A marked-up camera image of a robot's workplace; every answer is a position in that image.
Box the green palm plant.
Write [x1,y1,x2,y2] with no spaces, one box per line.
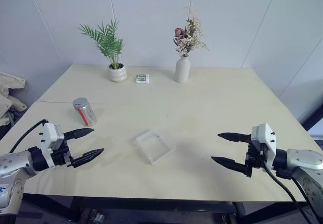
[78,19,125,70]

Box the black metal table frame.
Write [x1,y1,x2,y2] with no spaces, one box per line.
[22,193,312,224]

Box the clear plastic square tray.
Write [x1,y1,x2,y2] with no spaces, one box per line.
[131,127,177,165]

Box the silver can with red stripe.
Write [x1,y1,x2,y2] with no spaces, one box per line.
[72,97,97,127]

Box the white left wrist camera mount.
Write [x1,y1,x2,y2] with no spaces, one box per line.
[38,123,64,170]

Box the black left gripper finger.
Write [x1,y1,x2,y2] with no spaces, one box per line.
[72,148,105,169]
[63,128,95,142]

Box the white ceramic vase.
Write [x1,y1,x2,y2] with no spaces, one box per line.
[174,56,191,84]

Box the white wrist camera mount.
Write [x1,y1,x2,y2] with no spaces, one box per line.
[38,123,64,170]
[250,123,277,171]

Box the dried flower bouquet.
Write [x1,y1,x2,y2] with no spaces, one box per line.
[173,5,210,58]

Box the small white green-printed box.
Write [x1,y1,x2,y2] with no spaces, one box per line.
[135,74,150,84]

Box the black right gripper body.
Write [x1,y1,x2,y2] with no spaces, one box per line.
[244,141,268,171]

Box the black metal post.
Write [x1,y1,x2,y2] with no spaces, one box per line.
[301,102,323,132]

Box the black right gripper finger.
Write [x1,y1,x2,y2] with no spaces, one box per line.
[217,132,252,144]
[211,156,253,178]

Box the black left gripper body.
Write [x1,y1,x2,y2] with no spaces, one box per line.
[51,142,77,169]

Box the white ribbed plant pot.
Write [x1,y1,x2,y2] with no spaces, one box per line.
[106,63,128,83]

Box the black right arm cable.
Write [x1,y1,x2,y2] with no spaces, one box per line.
[276,170,322,224]
[261,158,311,224]

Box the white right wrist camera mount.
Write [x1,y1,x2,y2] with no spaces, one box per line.
[250,123,277,171]

